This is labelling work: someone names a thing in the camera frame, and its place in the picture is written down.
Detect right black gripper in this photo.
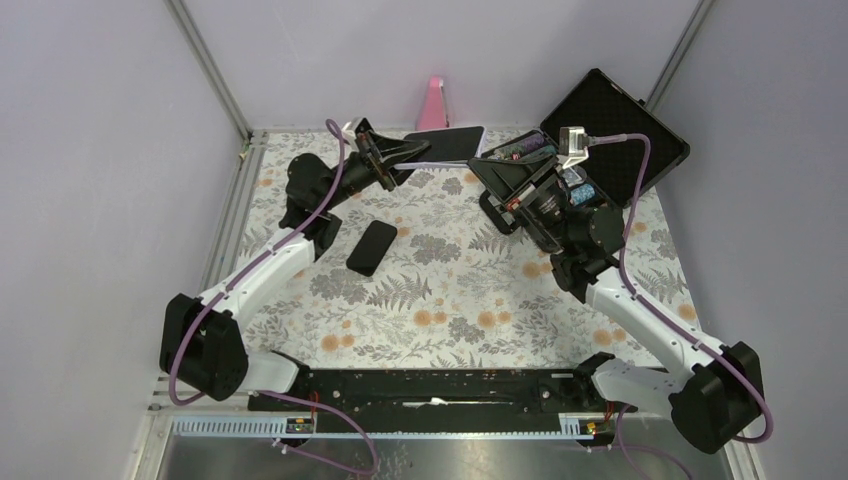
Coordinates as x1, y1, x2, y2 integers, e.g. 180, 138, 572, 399
464, 151, 576, 252

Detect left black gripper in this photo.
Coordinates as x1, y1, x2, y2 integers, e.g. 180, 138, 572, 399
323, 134, 438, 213

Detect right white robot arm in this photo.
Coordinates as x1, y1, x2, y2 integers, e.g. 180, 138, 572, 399
468, 156, 774, 453

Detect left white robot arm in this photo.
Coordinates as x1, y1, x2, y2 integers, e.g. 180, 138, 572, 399
160, 122, 431, 411

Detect black poker chip case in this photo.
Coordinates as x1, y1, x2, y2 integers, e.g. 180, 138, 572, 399
483, 68, 690, 213

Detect pink metronome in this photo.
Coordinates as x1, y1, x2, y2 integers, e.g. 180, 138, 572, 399
415, 76, 449, 131

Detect floral table mat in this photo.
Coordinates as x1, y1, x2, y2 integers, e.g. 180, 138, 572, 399
243, 169, 655, 368

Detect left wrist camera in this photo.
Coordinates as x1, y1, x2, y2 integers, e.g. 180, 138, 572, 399
342, 117, 373, 143

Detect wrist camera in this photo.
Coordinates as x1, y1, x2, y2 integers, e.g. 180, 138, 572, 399
557, 126, 589, 168
342, 117, 373, 143

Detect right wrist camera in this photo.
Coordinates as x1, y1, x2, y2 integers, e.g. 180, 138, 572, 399
557, 126, 589, 168

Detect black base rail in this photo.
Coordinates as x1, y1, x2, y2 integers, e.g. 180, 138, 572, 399
289, 369, 621, 434

